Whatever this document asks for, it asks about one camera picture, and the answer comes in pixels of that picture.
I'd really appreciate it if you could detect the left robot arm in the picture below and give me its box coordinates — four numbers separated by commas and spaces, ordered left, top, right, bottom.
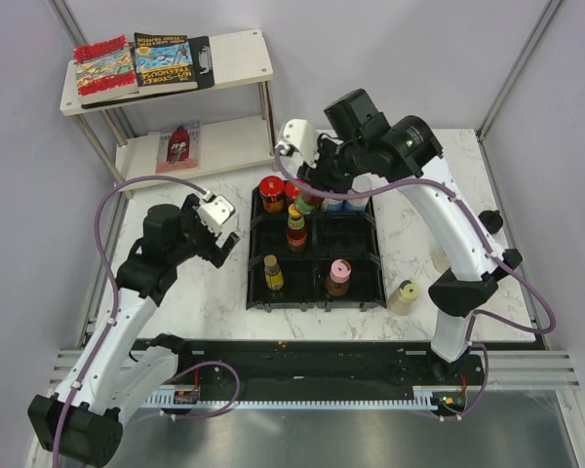
27, 192, 239, 467

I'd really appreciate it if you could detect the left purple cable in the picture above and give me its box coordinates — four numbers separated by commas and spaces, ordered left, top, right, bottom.
51, 175, 215, 468

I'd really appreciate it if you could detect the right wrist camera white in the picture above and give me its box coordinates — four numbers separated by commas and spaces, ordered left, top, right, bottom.
275, 119, 320, 169

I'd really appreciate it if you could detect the yellow lid spice jar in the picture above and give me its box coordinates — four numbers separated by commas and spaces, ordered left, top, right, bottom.
387, 280, 420, 316

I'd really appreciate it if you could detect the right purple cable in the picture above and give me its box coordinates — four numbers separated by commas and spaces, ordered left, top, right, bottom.
274, 140, 558, 425

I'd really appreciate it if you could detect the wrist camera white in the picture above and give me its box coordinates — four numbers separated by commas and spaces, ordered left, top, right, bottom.
275, 119, 320, 169
197, 191, 236, 235

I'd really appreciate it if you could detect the white cable duct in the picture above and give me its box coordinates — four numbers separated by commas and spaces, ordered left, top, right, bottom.
140, 388, 467, 411

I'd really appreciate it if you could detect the clear jar grey lid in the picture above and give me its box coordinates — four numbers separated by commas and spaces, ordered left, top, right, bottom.
321, 198, 344, 213

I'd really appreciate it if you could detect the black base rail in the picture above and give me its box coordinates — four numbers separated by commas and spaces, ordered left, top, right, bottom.
126, 333, 488, 406

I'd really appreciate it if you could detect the pink book on lower shelf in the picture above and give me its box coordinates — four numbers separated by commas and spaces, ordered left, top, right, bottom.
156, 121, 201, 174

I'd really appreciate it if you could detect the green label sauce bottle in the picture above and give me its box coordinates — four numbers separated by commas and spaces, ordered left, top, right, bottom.
293, 189, 324, 215

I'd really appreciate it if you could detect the black compartment organizer tray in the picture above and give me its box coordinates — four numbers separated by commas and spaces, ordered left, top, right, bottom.
246, 184, 386, 312

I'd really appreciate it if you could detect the red lid sauce jar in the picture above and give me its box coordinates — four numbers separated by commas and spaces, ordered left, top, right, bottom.
258, 175, 286, 214

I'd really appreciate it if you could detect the black lid clear jar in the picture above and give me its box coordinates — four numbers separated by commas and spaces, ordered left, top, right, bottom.
478, 210, 504, 235

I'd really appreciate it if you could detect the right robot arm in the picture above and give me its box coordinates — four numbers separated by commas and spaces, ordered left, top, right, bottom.
280, 89, 522, 384

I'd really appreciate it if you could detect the yellow cap sauce bottle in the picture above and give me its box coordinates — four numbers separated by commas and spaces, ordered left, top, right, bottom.
287, 204, 307, 252

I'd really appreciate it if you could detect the pink lid spice jar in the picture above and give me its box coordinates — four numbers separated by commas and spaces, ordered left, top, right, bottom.
326, 259, 352, 297

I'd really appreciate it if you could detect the small yellow label bottle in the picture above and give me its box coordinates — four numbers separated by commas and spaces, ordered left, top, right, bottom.
263, 254, 284, 292

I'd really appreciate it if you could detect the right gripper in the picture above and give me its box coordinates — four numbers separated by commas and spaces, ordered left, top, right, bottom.
296, 135, 368, 202

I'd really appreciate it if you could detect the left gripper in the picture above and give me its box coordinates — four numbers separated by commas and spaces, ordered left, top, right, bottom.
169, 194, 239, 268

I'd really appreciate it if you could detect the black cover treehouse book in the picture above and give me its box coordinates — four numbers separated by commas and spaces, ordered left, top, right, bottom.
134, 32, 198, 96

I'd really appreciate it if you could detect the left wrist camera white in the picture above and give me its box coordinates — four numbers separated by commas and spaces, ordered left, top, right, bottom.
197, 191, 236, 235

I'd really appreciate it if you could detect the purple cable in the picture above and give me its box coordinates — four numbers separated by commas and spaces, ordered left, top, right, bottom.
51, 175, 215, 468
274, 140, 558, 425

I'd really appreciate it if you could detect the red cover book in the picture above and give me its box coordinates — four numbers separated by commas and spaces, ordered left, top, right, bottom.
73, 35, 137, 105

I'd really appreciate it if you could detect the white two-tier shelf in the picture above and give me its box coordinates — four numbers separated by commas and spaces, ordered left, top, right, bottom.
59, 29, 277, 182

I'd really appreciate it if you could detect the blue label clear jar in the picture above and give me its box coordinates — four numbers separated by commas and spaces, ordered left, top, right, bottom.
343, 175, 373, 212

